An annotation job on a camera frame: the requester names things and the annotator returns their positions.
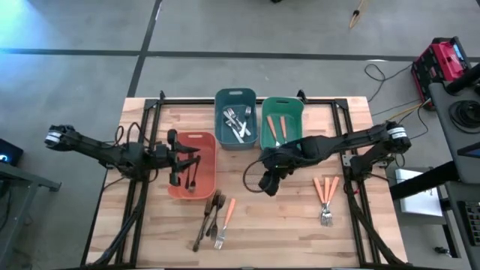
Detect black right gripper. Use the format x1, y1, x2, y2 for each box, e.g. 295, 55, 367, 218
259, 148, 297, 198

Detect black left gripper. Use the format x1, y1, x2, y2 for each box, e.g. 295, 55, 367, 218
152, 128, 203, 188

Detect pile of dark forks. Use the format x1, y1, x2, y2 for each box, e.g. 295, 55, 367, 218
209, 193, 227, 242

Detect orange plastic bin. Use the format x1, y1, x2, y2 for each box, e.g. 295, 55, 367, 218
167, 130, 218, 200

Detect dark teal plastic bin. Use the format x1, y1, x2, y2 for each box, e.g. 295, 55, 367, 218
214, 87, 260, 152

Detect green plastic bin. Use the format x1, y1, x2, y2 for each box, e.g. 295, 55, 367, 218
259, 96, 305, 151

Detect black stand bar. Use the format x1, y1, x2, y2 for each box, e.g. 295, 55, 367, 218
388, 160, 461, 202

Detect white flat box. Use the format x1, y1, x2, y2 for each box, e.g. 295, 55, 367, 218
395, 167, 444, 218

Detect grey side table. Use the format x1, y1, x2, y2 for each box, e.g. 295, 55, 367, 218
0, 160, 62, 270

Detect grey metal cart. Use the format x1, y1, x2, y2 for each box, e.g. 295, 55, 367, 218
428, 61, 480, 185

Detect black monitor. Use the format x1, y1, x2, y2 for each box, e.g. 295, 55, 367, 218
0, 137, 24, 168

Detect red black tool case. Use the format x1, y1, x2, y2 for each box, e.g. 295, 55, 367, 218
411, 36, 473, 86

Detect black tube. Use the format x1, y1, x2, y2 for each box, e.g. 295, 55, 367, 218
445, 61, 480, 95

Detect black keypad device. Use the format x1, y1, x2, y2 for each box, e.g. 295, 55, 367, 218
457, 200, 480, 247

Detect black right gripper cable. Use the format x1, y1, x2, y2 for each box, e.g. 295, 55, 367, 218
242, 160, 266, 194

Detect black metal table frame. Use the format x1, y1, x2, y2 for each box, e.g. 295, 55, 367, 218
80, 89, 404, 269

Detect black floor cable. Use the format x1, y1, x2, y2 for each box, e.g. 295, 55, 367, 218
364, 62, 413, 104

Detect yellow floor cable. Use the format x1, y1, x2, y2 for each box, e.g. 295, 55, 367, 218
374, 99, 432, 131

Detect yellow cable black plug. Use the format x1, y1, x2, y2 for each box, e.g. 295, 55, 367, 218
348, 0, 367, 30

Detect black coiled cable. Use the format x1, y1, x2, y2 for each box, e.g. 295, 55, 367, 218
448, 99, 480, 135

